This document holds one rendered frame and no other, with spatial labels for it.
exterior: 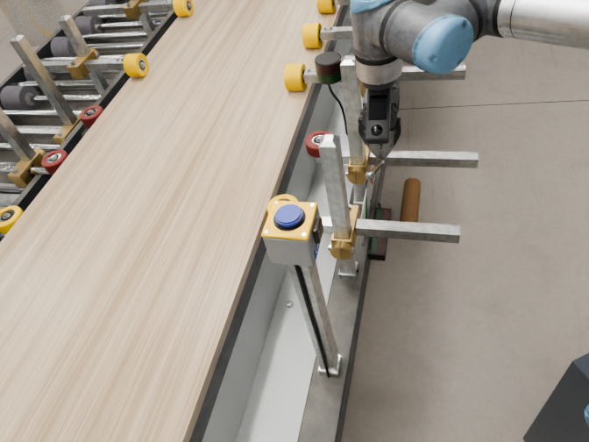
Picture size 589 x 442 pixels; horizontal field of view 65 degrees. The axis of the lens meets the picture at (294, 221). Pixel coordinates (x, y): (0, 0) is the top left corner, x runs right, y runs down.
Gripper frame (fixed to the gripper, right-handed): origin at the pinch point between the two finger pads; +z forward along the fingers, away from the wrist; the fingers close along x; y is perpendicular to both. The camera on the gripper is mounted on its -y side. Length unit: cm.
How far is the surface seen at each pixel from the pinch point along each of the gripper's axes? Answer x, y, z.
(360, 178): 6.7, 7.5, 14.9
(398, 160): -2.5, 14.5, 14.7
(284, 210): 8.4, -38.3, -24.0
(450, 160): -15.9, 14.6, 14.1
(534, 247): -55, 55, 100
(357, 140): 7.3, 10.3, 4.4
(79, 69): 114, 46, 4
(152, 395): 36, -58, 9
